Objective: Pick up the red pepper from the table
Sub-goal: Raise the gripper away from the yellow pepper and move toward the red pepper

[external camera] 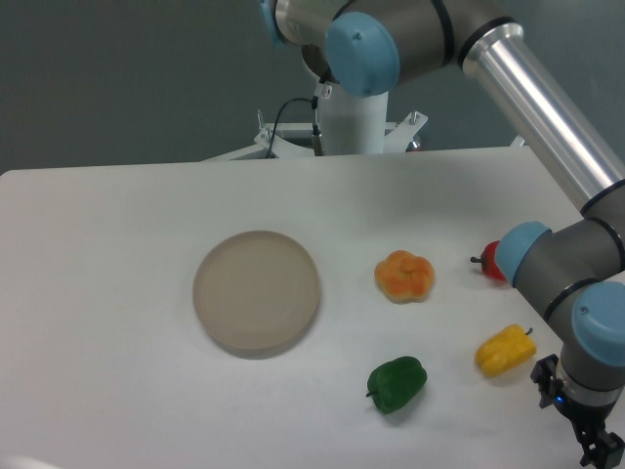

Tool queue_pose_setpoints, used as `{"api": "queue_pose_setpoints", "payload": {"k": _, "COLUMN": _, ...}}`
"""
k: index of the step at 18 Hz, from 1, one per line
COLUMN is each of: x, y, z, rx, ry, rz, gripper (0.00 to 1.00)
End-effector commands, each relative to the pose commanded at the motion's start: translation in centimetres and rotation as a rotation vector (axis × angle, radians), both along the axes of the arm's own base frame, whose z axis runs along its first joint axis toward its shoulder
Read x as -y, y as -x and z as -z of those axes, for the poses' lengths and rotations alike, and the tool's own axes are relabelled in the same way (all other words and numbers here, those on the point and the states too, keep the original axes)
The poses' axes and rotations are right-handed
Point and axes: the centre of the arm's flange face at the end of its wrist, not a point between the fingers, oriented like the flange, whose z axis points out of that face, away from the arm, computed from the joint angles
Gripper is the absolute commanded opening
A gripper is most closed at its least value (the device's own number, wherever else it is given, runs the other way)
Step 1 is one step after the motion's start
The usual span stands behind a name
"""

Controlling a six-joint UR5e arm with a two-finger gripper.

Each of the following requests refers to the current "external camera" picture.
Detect beige round plate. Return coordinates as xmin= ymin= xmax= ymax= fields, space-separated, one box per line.
xmin=192 ymin=231 xmax=321 ymax=357

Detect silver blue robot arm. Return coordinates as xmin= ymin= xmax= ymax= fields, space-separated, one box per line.
xmin=260 ymin=1 xmax=624 ymax=468

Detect green bell pepper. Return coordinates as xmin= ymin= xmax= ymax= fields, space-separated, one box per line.
xmin=366 ymin=356 xmax=428 ymax=415

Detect red bell pepper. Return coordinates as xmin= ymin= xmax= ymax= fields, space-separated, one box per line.
xmin=470 ymin=240 xmax=507 ymax=282

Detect orange bread roll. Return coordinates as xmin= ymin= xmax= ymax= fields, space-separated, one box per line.
xmin=374 ymin=250 xmax=436 ymax=303

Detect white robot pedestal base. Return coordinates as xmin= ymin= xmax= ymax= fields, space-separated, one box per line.
xmin=210 ymin=85 xmax=429 ymax=162

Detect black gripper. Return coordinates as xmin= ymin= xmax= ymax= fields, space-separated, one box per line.
xmin=530 ymin=354 xmax=624 ymax=469

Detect black cable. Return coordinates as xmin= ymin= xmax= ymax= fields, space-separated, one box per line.
xmin=265 ymin=67 xmax=333 ymax=160

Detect yellow bell pepper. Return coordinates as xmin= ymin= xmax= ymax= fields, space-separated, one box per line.
xmin=475 ymin=324 xmax=537 ymax=378

